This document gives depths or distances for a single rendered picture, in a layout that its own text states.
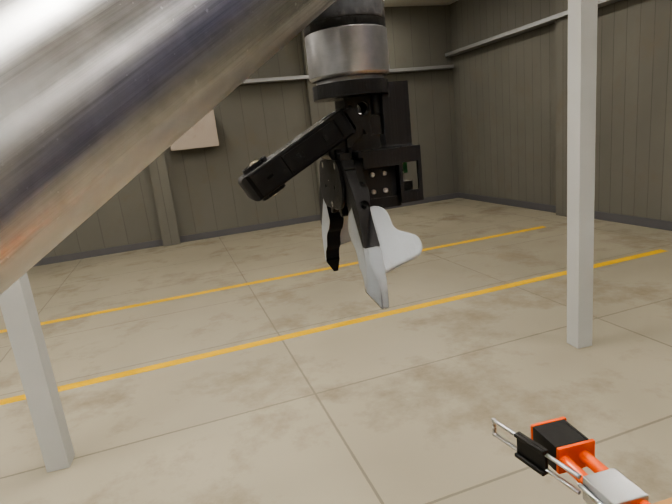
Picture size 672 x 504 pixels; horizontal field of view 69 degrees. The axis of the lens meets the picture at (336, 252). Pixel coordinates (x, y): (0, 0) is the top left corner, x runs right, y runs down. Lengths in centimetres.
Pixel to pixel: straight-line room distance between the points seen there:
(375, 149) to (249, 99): 927
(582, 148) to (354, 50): 323
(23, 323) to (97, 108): 291
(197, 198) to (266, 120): 197
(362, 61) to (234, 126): 921
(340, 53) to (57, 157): 32
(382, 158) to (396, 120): 4
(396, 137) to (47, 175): 36
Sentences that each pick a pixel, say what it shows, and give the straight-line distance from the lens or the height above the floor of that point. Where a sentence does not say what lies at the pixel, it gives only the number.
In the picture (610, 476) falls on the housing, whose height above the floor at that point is 109.
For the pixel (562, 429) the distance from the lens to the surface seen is 105.
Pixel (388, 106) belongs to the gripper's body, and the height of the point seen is 169.
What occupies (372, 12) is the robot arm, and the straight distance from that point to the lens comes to 47.
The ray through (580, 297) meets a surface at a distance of 384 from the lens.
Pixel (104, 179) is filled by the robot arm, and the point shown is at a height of 166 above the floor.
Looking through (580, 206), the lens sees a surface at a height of 103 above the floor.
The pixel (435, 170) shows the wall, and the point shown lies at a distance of 1103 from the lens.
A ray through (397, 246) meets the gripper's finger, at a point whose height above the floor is 157.
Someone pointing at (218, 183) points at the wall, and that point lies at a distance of 961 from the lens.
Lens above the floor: 167
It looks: 13 degrees down
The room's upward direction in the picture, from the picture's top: 6 degrees counter-clockwise
